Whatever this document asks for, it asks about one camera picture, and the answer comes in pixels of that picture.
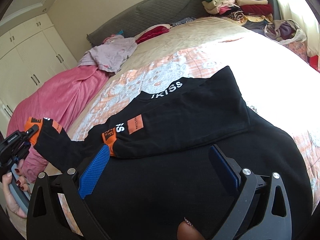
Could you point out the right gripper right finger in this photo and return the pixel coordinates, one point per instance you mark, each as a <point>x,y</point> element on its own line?
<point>261,207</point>

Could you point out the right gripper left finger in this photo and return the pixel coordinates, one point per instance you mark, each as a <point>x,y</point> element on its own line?
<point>46,219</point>

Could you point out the black sweatshirt orange cuffs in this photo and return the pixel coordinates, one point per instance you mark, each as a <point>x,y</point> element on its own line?
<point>159,173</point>

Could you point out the white bag of clothes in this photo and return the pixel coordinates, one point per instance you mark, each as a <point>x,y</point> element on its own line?
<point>284,32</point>

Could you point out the pile of folded clothes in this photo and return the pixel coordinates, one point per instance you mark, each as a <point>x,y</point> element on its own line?
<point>254,14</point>

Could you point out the right hand thumb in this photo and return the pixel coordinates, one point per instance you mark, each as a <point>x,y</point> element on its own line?
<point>186,231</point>

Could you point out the pink fleece blanket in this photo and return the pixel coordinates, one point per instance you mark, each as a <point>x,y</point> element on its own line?
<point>61,98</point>

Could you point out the cream wardrobe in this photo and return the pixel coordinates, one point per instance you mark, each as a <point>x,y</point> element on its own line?
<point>31,53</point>

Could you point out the lilac pajama garment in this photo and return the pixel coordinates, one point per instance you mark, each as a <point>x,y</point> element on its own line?
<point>111,54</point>

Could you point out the red box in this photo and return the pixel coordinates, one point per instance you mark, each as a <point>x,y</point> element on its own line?
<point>314,62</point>

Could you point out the red pillow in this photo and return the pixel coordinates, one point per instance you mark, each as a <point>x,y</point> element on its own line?
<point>152,32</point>

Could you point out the beige bed sheet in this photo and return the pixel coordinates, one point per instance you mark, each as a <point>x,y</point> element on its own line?
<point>188,35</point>

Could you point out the white curtain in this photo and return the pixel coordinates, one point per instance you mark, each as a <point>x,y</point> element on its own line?
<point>299,11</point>

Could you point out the dark grey headboard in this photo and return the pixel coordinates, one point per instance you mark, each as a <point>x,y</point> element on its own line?
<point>145,14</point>

